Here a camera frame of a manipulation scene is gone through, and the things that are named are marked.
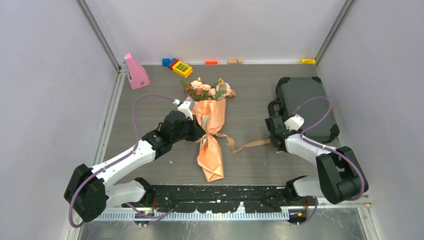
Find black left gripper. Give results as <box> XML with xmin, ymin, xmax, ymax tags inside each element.
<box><xmin>171</xmin><ymin>115</ymin><xmax>205</xmax><ymax>144</ymax></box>

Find tan ribbon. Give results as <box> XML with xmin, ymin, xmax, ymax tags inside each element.
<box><xmin>195</xmin><ymin>115</ymin><xmax>272</xmax><ymax>155</ymax></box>

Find peach wrapping paper sheet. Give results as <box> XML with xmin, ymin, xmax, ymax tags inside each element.
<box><xmin>192</xmin><ymin>99</ymin><xmax>227</xmax><ymax>183</ymax></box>

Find pink and brown rose stem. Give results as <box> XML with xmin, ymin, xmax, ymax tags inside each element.
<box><xmin>209</xmin><ymin>78</ymin><xmax>237</xmax><ymax>101</ymax></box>

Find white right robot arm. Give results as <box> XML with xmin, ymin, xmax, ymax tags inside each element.
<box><xmin>265</xmin><ymin>115</ymin><xmax>369</xmax><ymax>205</ymax></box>

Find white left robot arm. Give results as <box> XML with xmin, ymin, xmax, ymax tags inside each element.
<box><xmin>63</xmin><ymin>110</ymin><xmax>206</xmax><ymax>223</ymax></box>

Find dark grey hard case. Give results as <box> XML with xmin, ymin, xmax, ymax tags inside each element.
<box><xmin>267</xmin><ymin>76</ymin><xmax>340</xmax><ymax>144</ymax></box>

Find yellow toy brick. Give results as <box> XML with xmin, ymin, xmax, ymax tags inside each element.
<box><xmin>172</xmin><ymin>60</ymin><xmax>193</xmax><ymax>78</ymax></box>

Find orange flat block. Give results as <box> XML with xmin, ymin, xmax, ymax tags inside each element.
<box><xmin>204</xmin><ymin>60</ymin><xmax>219</xmax><ymax>65</ymax></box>

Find red toy brick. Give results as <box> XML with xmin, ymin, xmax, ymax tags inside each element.
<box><xmin>168</xmin><ymin>59</ymin><xmax>179</xmax><ymax>70</ymax></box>

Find yellow corner block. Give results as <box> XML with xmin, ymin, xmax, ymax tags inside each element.
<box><xmin>300</xmin><ymin>58</ymin><xmax>316</xmax><ymax>65</ymax></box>

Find blue toy brick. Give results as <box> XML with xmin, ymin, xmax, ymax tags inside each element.
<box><xmin>162</xmin><ymin>58</ymin><xmax>177</xmax><ymax>69</ymax></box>

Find pink plastic wedge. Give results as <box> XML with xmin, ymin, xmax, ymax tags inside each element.
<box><xmin>124</xmin><ymin>53</ymin><xmax>151</xmax><ymax>90</ymax></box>

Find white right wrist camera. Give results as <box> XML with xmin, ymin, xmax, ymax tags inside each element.
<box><xmin>284</xmin><ymin>114</ymin><xmax>305</xmax><ymax>131</ymax></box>

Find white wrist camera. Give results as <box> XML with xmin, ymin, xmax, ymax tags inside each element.
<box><xmin>284</xmin><ymin>114</ymin><xmax>305</xmax><ymax>131</ymax></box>
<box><xmin>173</xmin><ymin>99</ymin><xmax>195</xmax><ymax>120</ymax></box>

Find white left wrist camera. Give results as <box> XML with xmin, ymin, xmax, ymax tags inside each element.
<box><xmin>173</xmin><ymin>99</ymin><xmax>195</xmax><ymax>120</ymax></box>

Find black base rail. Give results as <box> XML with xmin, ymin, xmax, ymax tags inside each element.
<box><xmin>120</xmin><ymin>177</ymin><xmax>319</xmax><ymax>215</ymax></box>

